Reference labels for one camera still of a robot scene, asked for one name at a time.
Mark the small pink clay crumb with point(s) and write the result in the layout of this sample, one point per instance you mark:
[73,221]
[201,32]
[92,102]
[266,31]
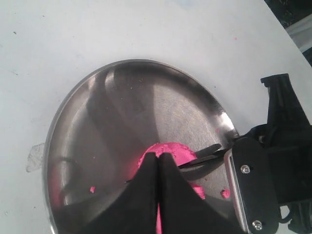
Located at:
[225,193]

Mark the clear tape piece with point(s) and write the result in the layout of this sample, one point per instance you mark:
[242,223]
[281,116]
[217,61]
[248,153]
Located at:
[35,157]

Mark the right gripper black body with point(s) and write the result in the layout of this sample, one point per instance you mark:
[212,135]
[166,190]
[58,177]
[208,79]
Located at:
[287,139]

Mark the round stainless steel plate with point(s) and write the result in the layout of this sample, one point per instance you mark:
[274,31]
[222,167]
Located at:
[110,119]

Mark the black knife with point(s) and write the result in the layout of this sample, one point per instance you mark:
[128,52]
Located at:
[208,159]

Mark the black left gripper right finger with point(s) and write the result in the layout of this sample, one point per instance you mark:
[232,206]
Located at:
[182,211]

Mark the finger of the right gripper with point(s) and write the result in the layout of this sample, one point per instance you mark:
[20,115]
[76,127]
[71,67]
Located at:
[251,187]

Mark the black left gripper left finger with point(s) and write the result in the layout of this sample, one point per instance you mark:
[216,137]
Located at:
[133,212]

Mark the pink dough lump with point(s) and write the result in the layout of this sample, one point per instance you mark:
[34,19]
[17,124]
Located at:
[182,154]

